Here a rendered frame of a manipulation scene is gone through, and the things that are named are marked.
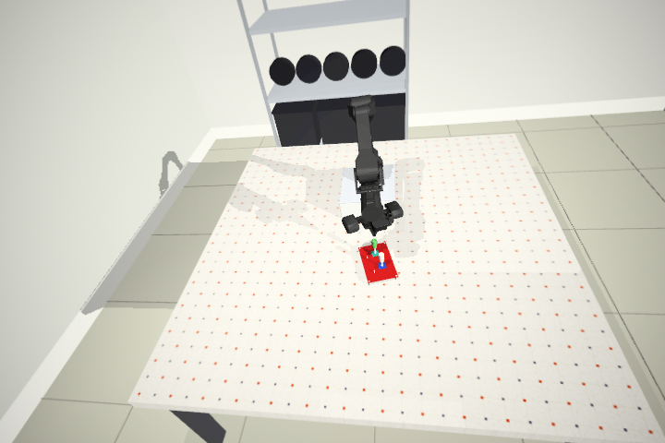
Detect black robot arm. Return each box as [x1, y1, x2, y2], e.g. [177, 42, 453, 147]
[347, 95, 394, 233]

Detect red circuit board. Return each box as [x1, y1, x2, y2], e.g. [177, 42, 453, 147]
[358, 238, 398, 285]

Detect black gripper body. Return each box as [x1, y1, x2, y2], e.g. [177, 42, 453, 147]
[342, 201, 404, 234]

